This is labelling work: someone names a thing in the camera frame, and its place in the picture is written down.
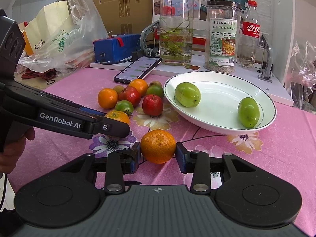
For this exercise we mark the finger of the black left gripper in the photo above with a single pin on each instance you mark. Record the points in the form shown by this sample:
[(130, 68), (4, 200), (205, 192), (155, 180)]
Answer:
[(106, 125)]

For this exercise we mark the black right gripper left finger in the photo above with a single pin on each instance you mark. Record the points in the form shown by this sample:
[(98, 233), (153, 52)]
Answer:
[(117, 164)]

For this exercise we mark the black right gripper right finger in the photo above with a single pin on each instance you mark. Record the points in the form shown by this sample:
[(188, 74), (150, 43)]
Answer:
[(202, 165)]

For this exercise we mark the small green tomato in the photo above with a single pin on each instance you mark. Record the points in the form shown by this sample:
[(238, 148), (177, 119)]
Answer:
[(125, 106)]

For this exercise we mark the large orange mandarin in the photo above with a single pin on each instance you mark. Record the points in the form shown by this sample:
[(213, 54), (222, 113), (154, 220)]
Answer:
[(158, 146)]

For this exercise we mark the red small apple back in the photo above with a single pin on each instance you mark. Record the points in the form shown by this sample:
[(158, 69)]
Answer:
[(130, 94)]

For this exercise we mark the red small apple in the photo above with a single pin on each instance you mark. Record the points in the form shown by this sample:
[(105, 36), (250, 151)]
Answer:
[(130, 94), (152, 105)]

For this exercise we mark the orange mandarin back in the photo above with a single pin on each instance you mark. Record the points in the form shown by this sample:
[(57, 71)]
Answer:
[(141, 86)]

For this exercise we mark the green round fruit back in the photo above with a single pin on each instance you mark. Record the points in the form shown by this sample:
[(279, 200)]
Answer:
[(156, 90)]

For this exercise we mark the small yellowish green fruit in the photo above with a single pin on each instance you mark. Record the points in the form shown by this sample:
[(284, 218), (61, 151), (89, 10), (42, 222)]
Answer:
[(118, 89)]

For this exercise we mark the person's left hand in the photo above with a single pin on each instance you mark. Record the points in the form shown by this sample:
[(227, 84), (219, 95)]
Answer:
[(13, 151)]

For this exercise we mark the white shelf board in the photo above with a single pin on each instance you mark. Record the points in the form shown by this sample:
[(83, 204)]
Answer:
[(274, 89)]

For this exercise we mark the black smartphone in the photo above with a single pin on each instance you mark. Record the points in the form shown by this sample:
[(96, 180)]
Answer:
[(137, 70)]

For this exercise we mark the small reddish green fruit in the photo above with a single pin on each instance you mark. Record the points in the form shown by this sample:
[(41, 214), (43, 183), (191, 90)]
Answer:
[(156, 83)]

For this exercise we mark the large green jujube left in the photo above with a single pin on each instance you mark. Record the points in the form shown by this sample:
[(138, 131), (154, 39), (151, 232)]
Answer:
[(187, 94)]

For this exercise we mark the green jujube right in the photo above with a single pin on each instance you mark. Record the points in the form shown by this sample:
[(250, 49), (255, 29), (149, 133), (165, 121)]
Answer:
[(248, 112)]

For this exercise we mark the white oval plate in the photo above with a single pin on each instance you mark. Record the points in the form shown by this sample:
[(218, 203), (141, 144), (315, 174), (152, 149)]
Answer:
[(220, 97)]

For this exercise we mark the white plastic bag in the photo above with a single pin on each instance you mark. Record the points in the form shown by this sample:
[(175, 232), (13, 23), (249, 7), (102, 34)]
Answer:
[(70, 47)]

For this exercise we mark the blue plastic tool box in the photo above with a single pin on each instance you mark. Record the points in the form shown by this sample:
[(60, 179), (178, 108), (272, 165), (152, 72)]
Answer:
[(115, 49)]

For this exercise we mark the pink floral tablecloth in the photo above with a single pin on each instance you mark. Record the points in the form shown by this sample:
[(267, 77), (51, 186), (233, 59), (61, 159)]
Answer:
[(285, 149)]

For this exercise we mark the cardboard box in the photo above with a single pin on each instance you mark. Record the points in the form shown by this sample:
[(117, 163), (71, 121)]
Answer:
[(123, 7)]

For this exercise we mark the clear crumpled plastic bag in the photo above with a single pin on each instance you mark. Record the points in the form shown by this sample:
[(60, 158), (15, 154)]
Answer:
[(300, 78)]

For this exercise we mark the cola plastic bottle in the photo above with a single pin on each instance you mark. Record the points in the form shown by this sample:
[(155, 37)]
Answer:
[(250, 36)]

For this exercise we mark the glass vase with plants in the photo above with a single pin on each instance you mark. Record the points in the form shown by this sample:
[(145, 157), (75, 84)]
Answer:
[(176, 31)]

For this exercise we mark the clear jar with label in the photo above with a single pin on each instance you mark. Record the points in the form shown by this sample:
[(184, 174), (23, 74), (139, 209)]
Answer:
[(223, 18)]

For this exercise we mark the grey metal bracket left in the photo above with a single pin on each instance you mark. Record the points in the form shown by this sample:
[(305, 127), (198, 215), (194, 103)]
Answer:
[(148, 52)]

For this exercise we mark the grey metal bracket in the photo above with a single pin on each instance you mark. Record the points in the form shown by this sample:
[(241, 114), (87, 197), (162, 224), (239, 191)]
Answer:
[(148, 52), (265, 72)]

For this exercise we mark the grey metal bracket right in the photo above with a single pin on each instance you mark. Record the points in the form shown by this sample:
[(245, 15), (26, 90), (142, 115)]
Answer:
[(265, 72)]

